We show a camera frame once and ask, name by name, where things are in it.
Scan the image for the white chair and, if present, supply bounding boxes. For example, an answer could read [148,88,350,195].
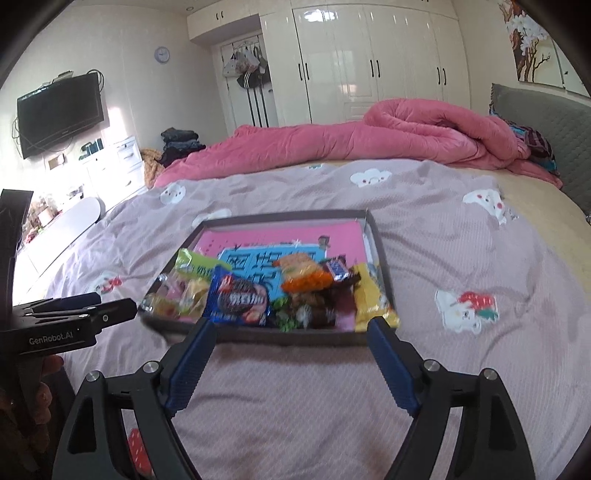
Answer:
[34,196,105,273]

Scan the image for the clear packet of yellow crisps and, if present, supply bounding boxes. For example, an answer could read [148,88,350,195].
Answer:
[182,277,213,319]

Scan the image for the grey padded headboard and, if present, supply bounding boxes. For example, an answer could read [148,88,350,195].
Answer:
[489,83,591,217]

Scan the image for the orange-ended stick biscuit packet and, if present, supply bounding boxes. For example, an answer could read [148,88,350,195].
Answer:
[274,254,333,294]

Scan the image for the green milk snack packet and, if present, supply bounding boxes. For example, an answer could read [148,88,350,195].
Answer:
[173,248,232,287]

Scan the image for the striped colourful clothes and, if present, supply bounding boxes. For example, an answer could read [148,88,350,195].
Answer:
[508,119,561,174]

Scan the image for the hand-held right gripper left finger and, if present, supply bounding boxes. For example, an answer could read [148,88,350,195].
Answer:
[53,318,218,480]

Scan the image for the black wall television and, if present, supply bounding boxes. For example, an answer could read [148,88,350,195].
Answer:
[16,73,106,160]

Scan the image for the pink book with blue label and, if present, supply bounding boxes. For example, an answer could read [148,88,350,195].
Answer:
[189,220,370,278]

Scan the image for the mauve printed bedspread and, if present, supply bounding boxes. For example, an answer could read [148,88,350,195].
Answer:
[44,159,591,480]

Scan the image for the pile of dark clothes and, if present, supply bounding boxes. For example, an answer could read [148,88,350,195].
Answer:
[159,128,206,167]

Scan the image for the white door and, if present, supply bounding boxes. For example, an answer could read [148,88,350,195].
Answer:
[215,39,282,134]

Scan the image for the clear packet with round pastry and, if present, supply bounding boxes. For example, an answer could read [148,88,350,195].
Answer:
[141,274,185,319]

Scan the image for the pink quilt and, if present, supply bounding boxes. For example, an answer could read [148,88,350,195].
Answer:
[152,98,564,190]

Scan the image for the shallow grey cardboard box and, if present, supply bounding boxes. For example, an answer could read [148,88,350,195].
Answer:
[141,209,398,347]

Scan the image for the floral wall painting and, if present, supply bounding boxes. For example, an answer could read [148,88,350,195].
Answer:
[499,0,591,97]

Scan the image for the brown chocolate bar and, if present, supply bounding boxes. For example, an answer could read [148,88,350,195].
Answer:
[321,257,361,283]

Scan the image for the hanging clothes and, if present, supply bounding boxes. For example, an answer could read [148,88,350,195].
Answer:
[222,44,271,127]

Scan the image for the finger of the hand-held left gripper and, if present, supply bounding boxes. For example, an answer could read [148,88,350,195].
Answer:
[69,298,139,329]
[28,293,102,315]

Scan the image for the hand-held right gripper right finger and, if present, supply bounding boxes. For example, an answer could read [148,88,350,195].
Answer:
[367,316,539,480]

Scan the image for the black packet with green peas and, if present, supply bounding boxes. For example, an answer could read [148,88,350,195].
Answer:
[272,293,338,330]

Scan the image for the blue cookie packet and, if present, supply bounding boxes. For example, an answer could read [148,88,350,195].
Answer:
[203,265,273,328]

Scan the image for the white dresser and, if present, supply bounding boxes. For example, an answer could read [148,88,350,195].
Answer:
[9,136,148,278]

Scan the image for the tan knitted cloth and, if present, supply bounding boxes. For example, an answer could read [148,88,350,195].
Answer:
[141,148,167,188]

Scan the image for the white wardrobe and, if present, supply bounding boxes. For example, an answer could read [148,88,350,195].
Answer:
[187,0,472,127]

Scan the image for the person's left hand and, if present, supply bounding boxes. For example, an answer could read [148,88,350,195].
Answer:
[36,355,64,418]

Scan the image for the yellow snack packet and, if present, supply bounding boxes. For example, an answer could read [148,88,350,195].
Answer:
[352,263,402,334]

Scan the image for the beige bed sheet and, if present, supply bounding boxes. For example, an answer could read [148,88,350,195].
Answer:
[496,168,591,222]

